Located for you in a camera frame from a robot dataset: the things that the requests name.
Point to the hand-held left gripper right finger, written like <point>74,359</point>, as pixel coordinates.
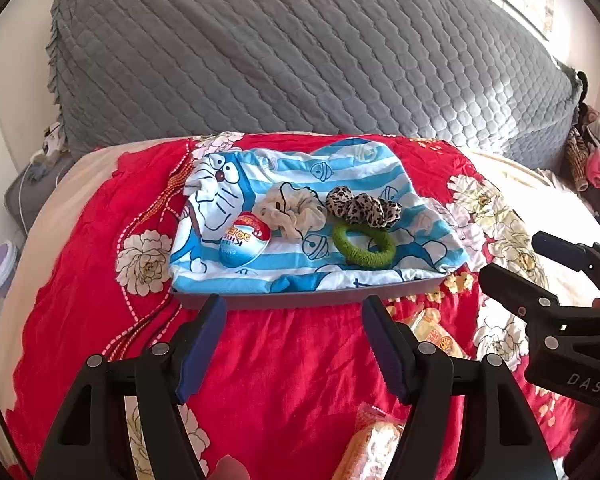
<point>384,347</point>

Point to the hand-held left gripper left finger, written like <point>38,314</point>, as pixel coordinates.
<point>202,347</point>

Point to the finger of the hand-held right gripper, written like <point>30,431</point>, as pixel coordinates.
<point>525,297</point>
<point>570,252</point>

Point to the egg-shaped toy capsule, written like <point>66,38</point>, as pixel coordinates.
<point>242,242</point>

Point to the leopard print scrunchie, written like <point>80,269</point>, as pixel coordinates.
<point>352,207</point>

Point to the cream scrunchie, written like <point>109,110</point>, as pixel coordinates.
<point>300,215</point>

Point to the person's left hand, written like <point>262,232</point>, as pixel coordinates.
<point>230,469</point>

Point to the orange snack packet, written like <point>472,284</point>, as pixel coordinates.
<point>437,335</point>
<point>372,445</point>

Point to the red floral blanket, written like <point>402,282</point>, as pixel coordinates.
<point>290,360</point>

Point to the pile of clothes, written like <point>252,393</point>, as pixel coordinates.
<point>592,155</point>

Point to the blue striped cartoon cloth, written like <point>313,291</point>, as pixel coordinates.
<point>300,170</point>

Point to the purple and white round box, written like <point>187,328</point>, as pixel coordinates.
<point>1,266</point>

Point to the grey cushion pad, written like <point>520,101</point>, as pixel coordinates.
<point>30,195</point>

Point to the white charger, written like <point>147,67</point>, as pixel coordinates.
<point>52,137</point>

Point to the grey quilted cover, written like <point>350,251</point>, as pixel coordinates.
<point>290,50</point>

